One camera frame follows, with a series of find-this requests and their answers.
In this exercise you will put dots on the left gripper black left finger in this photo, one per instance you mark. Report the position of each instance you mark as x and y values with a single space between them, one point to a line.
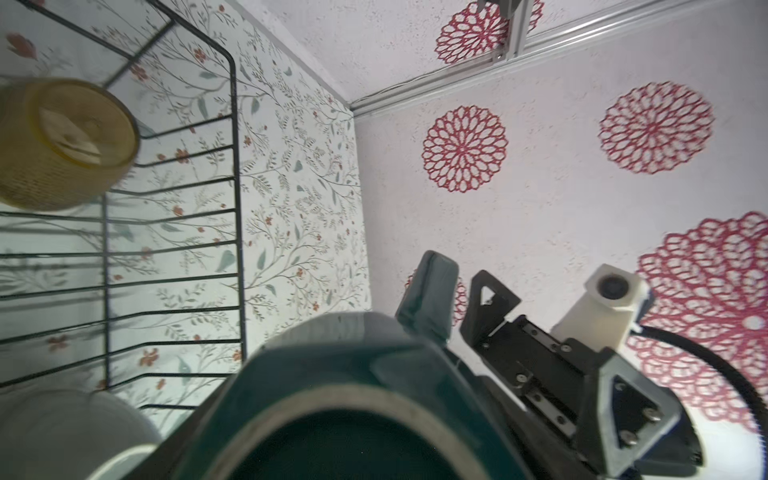
166 458

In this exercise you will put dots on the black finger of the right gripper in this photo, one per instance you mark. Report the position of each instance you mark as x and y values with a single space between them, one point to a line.
489 302
622 415

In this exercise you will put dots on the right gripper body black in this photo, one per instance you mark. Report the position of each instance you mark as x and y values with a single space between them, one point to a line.
545 377

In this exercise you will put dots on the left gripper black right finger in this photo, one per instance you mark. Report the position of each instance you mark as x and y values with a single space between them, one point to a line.
542 454

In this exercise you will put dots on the grey cream mug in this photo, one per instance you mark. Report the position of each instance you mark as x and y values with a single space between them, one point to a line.
70 434

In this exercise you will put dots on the dark green mug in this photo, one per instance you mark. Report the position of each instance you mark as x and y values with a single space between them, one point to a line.
359 395

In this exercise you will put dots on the black wire dish rack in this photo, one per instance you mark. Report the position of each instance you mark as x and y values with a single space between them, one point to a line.
138 290

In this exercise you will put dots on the yellow ribbed cup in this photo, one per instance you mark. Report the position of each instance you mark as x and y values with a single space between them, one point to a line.
64 142

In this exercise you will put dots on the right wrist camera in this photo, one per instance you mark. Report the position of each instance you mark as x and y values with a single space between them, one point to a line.
613 302

